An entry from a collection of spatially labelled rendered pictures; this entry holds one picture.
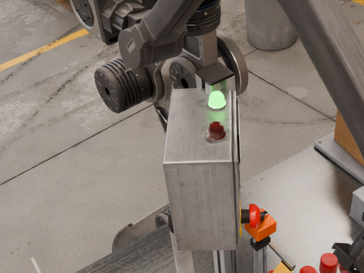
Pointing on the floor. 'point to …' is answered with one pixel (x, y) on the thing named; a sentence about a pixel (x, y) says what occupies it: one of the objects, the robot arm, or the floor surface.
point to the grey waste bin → (268, 25)
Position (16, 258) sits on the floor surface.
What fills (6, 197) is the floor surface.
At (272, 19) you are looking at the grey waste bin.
